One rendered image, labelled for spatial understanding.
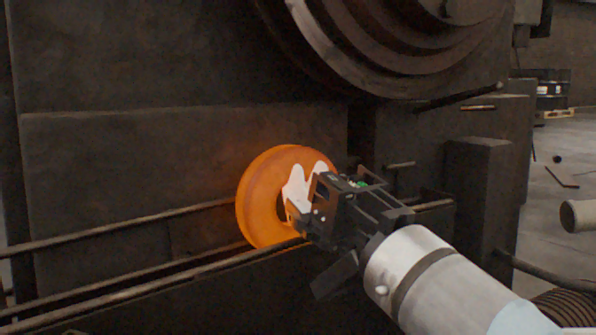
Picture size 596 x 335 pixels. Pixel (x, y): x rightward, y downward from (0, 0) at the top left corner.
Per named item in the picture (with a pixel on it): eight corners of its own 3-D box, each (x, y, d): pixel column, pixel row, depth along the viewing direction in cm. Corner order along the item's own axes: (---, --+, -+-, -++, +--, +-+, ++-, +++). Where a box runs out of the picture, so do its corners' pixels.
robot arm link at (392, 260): (445, 309, 49) (376, 338, 43) (412, 281, 52) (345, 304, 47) (470, 238, 45) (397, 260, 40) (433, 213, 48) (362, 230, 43)
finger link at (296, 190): (291, 148, 62) (331, 178, 55) (286, 187, 65) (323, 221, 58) (270, 150, 61) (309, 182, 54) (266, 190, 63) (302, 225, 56)
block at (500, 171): (433, 258, 91) (441, 136, 87) (459, 249, 96) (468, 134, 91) (480, 277, 83) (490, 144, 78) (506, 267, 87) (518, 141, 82)
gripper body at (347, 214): (359, 161, 57) (431, 211, 48) (346, 222, 60) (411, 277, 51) (307, 169, 53) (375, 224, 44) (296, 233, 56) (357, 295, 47)
